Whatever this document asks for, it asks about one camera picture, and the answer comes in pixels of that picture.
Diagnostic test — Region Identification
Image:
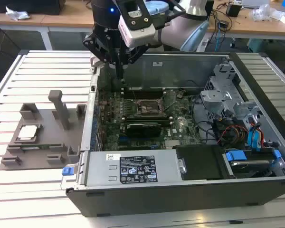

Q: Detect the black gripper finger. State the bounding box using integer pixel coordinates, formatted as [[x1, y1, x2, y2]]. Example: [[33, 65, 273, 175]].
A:
[[120, 43, 149, 79], [82, 33, 121, 79]]

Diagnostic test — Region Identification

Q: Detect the silver CPU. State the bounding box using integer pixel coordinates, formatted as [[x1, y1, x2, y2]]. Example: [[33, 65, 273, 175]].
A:
[[18, 125, 40, 140]]

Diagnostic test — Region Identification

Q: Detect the CPU socket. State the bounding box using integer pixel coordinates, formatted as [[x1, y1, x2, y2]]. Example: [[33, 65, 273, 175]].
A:
[[134, 97, 166, 117]]

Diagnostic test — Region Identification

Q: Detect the green RAM stick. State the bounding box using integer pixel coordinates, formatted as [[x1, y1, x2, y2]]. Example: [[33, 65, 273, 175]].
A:
[[122, 114, 170, 120], [19, 145, 52, 151]]

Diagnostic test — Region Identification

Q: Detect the white power strip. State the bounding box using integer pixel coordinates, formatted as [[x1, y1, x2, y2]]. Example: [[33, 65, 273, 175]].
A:
[[196, 39, 209, 52]]

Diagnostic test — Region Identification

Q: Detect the large black equipment box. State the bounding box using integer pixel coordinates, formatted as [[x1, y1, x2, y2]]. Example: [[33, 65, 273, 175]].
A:
[[0, 0, 67, 15]]

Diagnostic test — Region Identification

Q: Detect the black graphics card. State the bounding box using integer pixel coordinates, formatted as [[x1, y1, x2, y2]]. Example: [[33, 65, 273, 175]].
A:
[[125, 121, 162, 138]]

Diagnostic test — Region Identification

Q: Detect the crumpled white paper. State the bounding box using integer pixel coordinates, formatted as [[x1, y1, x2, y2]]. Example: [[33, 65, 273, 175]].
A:
[[5, 5, 31, 21]]

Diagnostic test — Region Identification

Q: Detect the green motherboard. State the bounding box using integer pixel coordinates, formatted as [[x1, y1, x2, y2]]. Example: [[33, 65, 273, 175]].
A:
[[96, 88, 203, 152]]

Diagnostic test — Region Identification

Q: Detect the metal drive cage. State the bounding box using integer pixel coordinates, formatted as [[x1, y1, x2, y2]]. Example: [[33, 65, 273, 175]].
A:
[[199, 62, 263, 124]]

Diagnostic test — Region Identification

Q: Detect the grey parts rack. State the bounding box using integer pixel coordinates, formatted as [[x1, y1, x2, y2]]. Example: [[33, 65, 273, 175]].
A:
[[0, 89, 88, 171]]

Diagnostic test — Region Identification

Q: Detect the small black box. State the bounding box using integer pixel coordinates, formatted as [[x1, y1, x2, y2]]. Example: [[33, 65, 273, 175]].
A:
[[225, 3, 242, 18]]

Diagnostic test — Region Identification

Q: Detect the wooden desk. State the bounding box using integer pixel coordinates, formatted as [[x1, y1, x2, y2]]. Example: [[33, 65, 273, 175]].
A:
[[0, 0, 285, 41]]

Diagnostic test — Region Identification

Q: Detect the teal bin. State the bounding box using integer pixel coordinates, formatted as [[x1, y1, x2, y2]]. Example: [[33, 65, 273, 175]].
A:
[[246, 38, 268, 53]]

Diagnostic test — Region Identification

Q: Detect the grey power supply unit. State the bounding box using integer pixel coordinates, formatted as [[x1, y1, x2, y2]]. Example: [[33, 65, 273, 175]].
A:
[[85, 149, 179, 189]]

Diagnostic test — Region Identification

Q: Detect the black plastic shroud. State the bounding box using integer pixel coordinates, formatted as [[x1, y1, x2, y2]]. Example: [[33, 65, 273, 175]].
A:
[[175, 145, 226, 181]]

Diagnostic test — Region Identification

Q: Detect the grey flat device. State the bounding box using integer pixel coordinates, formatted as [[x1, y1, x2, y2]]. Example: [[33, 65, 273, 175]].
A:
[[241, 0, 269, 8]]

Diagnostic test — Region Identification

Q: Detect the clear plastic bag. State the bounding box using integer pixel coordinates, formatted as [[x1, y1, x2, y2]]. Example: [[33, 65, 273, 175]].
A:
[[248, 3, 284, 22]]

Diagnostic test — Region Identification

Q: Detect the hard disk blue carrier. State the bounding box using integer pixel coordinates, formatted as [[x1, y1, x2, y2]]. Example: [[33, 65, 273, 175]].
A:
[[224, 149, 282, 179]]

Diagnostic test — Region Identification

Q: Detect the black open PC case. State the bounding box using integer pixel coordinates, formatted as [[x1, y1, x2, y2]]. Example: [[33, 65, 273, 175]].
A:
[[60, 50, 285, 218]]

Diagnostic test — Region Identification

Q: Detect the grey case latch handle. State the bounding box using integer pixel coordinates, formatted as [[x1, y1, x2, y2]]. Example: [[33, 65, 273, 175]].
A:
[[89, 54, 104, 70]]

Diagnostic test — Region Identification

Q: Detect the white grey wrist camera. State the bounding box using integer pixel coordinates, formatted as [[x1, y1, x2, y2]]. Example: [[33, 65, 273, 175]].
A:
[[114, 0, 157, 48]]

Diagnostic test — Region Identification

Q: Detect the thin blue hanging cable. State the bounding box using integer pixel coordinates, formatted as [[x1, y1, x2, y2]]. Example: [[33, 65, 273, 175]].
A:
[[216, 21, 222, 52]]

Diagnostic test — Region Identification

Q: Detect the black cable bundle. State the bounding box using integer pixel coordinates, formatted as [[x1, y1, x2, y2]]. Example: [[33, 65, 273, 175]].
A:
[[191, 94, 225, 146]]

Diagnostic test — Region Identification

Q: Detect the red yellow wire bundle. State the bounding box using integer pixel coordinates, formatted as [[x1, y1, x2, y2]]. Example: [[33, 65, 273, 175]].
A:
[[217, 125, 250, 144]]

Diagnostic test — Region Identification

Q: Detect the blue flat wire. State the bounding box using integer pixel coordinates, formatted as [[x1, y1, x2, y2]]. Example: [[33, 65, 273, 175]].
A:
[[247, 122, 265, 153]]

